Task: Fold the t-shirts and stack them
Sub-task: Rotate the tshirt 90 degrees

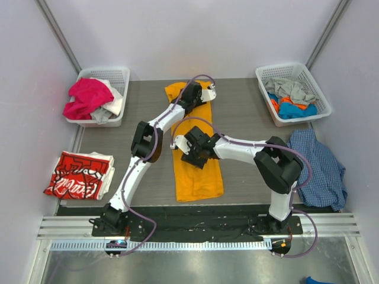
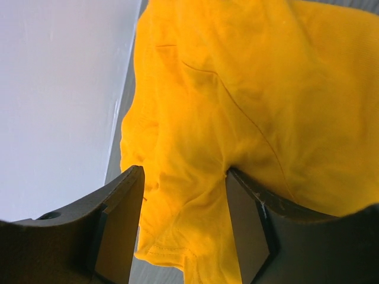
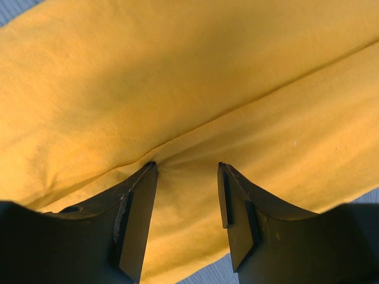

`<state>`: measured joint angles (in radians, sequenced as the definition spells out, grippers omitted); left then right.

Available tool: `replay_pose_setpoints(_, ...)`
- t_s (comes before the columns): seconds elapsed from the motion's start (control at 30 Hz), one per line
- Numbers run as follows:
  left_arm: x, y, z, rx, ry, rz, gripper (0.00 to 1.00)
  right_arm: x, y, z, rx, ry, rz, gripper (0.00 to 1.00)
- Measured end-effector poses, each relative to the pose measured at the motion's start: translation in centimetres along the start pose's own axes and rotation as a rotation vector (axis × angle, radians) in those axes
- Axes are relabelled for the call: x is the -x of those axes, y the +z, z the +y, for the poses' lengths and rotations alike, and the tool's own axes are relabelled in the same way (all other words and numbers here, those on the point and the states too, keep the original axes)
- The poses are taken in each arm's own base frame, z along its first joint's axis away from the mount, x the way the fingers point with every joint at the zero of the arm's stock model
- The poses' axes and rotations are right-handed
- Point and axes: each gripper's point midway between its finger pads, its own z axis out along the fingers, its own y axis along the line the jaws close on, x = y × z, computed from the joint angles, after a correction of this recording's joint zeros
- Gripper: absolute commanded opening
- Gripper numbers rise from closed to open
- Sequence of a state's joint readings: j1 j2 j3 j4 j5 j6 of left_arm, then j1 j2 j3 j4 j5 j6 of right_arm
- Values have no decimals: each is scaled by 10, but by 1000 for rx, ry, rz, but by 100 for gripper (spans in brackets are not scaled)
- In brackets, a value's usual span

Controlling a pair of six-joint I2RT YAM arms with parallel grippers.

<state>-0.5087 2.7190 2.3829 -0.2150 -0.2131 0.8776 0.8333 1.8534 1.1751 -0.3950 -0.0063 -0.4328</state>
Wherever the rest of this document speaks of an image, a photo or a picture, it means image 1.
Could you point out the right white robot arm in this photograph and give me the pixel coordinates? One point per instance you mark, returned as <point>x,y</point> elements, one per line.
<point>279,168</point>

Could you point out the white grey garment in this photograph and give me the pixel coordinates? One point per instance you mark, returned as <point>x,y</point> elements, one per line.
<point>102,114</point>

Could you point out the red white printed t shirt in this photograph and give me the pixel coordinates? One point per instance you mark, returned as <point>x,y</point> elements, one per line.
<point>81,176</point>

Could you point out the grey t shirt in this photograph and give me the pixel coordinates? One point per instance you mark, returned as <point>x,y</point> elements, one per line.
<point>296,90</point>

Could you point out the orange yellow t shirt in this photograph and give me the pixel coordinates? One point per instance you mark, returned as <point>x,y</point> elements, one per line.
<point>192,183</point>

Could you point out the blue t shirt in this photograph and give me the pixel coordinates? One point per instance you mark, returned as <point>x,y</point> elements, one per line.
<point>287,109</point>

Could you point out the pink t shirt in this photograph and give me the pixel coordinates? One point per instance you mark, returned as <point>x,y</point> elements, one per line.
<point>88,94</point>

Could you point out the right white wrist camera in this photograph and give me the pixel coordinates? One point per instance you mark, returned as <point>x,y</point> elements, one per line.
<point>181,143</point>

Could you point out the white plastic basket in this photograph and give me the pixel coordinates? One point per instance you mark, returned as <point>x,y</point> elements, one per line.
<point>117,78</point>
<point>293,71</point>

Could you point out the white slotted cable duct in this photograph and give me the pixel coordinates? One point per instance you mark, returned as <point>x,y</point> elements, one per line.
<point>115,245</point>

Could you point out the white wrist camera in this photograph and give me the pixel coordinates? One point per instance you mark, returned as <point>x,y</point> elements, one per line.
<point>181,143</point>
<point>209,93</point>

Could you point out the left white plastic basket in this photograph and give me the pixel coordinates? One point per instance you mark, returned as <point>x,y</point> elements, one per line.
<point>117,78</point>

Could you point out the blue checkered shirt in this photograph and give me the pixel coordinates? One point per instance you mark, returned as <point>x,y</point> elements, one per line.
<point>325,188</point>

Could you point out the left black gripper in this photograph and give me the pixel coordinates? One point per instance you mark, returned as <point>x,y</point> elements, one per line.
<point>195,89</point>

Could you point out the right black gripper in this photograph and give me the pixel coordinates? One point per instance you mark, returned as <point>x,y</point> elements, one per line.
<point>193,157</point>

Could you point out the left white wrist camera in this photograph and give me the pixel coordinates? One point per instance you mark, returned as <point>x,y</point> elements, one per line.
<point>209,93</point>

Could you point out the right white plastic basket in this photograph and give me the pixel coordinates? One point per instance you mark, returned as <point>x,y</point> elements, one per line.
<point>293,71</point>

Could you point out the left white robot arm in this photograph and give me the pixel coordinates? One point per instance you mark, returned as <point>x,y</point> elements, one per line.
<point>146,148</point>

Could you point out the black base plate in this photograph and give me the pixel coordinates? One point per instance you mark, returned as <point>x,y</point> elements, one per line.
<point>178,219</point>

